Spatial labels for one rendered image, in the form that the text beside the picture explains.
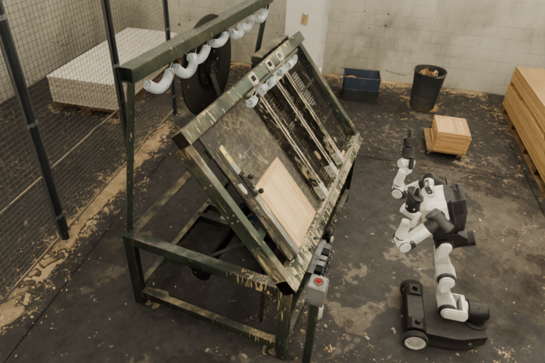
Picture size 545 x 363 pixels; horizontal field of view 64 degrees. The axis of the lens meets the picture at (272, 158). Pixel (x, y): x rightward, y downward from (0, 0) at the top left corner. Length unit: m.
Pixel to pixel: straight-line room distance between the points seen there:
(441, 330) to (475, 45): 5.55
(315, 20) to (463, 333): 4.56
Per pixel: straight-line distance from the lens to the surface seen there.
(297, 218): 3.30
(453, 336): 3.96
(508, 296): 4.71
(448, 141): 6.19
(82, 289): 4.35
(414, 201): 2.76
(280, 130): 3.44
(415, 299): 4.05
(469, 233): 3.44
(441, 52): 8.33
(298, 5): 6.66
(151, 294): 3.92
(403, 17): 8.08
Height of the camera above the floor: 3.17
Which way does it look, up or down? 34 degrees down
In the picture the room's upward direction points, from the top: 3 degrees clockwise
